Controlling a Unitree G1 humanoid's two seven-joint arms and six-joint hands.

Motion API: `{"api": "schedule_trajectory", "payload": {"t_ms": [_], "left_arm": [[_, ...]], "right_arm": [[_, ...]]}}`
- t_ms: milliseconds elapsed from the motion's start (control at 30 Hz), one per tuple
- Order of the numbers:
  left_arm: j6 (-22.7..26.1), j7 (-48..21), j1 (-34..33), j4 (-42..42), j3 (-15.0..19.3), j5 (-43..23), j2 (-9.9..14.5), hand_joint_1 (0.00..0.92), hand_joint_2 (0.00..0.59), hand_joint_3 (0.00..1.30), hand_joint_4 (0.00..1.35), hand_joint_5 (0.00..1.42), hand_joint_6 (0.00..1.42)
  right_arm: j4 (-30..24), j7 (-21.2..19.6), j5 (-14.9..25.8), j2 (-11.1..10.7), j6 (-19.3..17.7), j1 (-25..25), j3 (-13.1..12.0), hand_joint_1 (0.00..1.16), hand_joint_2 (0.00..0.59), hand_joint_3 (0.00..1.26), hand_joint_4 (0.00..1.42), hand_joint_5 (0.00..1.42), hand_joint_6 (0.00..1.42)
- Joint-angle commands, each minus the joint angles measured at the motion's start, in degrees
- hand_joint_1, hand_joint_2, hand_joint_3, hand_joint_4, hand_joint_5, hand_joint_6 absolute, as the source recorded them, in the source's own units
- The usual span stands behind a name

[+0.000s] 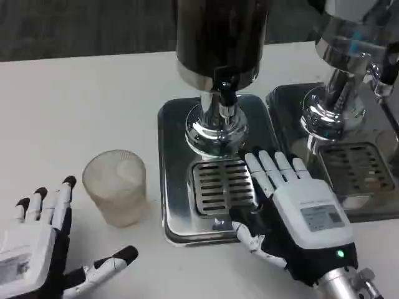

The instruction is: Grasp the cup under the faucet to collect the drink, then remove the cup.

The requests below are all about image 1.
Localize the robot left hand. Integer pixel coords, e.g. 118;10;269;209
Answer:
0;176;139;299

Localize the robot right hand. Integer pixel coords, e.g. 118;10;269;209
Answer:
231;146;358;288

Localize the steel drip tray with grid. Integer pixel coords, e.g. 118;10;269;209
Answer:
157;94;281;247
265;82;399;224

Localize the clear ribbed glass cup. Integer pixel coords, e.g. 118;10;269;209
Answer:
82;149;150;228

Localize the chrome drink dispenser with tap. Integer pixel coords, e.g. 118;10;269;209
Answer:
299;0;399;145

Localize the dark drink dispenser with tap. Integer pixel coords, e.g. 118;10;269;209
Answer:
175;0;271;160

